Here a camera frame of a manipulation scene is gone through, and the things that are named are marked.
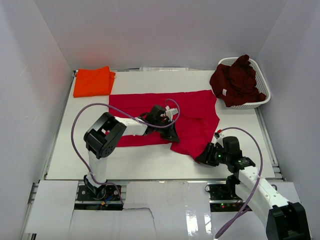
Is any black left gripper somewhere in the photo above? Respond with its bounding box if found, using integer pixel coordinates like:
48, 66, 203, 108
154, 119, 180, 143

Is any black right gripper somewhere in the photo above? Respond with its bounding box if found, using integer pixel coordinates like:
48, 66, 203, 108
194, 142, 230, 167

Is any bright red t shirt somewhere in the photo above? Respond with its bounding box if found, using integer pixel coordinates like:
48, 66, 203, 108
108, 90, 221, 161

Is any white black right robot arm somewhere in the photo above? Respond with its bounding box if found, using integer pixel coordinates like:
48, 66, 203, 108
196, 133, 311, 240

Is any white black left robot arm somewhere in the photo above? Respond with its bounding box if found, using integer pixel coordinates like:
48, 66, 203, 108
83, 105, 180, 200

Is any dark maroon t shirt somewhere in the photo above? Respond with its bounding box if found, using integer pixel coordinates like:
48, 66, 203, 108
209, 54, 267, 108

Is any white plastic laundry basket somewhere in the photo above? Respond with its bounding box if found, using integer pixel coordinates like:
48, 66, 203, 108
218, 56, 271, 110

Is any orange folded t shirt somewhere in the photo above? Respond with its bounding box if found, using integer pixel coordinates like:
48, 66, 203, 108
73, 66, 116, 98

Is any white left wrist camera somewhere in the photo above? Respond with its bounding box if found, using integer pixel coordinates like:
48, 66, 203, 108
165, 106, 179, 120

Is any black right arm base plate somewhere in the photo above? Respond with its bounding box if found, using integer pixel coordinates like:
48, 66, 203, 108
204, 184, 245, 213

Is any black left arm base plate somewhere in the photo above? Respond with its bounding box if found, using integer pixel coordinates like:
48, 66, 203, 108
74, 185, 124, 211

